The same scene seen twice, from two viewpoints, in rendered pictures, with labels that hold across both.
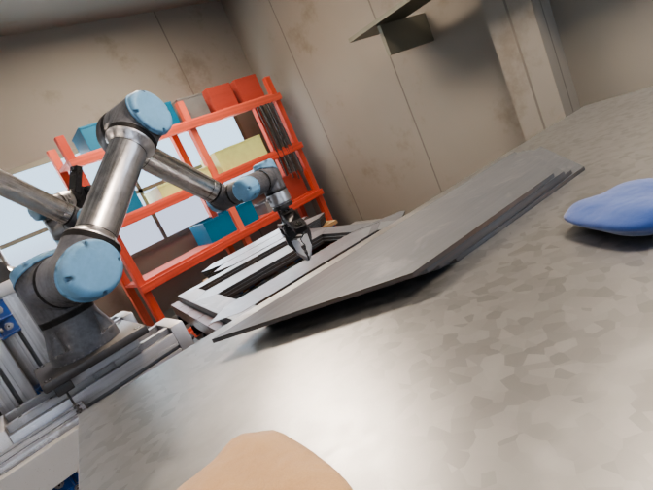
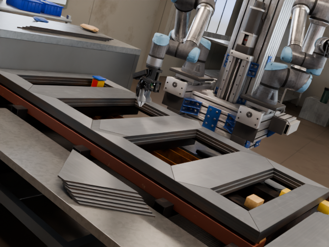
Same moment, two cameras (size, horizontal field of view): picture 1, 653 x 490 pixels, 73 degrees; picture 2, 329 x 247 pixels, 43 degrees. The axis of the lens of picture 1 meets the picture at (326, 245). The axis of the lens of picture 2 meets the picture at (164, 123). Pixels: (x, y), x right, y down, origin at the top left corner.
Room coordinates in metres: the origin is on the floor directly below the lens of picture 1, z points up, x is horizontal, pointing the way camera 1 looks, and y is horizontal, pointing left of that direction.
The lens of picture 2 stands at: (3.31, -0.76, 1.41)
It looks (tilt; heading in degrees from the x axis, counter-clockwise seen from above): 16 degrees down; 151
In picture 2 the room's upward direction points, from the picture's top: 17 degrees clockwise
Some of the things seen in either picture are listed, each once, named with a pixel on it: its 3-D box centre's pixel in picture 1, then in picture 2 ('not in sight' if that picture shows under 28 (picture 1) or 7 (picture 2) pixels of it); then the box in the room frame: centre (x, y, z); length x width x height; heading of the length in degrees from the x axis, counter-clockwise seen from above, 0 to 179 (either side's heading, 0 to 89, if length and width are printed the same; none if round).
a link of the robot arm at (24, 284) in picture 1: (51, 284); (199, 47); (1.00, 0.59, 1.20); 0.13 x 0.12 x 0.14; 55
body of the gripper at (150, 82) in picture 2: (289, 220); (151, 78); (1.51, 0.08, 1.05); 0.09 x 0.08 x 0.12; 16
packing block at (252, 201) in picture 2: not in sight; (253, 202); (2.20, 0.32, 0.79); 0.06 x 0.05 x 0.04; 117
